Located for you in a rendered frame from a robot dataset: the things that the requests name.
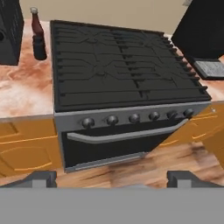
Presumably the black and grey stove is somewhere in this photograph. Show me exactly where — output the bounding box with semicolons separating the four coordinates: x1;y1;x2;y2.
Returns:
49;19;213;174

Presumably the orange wooden cabinet door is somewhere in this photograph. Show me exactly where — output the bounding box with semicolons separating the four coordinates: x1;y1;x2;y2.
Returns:
0;136;63;179

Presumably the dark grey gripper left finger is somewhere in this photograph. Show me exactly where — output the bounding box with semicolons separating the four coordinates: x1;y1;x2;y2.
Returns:
3;171;58;189

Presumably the orange wooden cabinet run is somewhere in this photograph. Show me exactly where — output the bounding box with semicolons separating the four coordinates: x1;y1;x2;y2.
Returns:
158;101;224;170

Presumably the black box-shaped appliance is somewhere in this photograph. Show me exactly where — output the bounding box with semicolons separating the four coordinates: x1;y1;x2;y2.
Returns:
0;0;25;67

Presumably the dark red sauce bottle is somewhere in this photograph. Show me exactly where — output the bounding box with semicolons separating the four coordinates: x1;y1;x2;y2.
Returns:
29;6;48;61

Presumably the grey oven door handle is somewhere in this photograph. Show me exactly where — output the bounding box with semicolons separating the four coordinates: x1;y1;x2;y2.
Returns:
66;117;190;145

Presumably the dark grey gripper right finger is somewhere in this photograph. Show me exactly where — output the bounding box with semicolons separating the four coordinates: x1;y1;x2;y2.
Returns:
166;170;221;189

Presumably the orange wooden drawer front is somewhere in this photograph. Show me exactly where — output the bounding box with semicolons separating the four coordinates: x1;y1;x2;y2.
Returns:
0;117;59;144

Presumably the black tray with grey inset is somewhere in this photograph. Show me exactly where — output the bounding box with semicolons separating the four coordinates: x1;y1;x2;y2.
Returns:
192;59;224;81

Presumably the large black appliance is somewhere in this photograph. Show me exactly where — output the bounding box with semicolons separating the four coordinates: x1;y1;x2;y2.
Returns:
171;0;224;60

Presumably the dark round stove knob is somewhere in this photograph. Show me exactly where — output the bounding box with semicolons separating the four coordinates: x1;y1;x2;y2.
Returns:
80;116;96;130
148;110;161;123
106;114;120;127
128;113;142;124
183;108;195;118

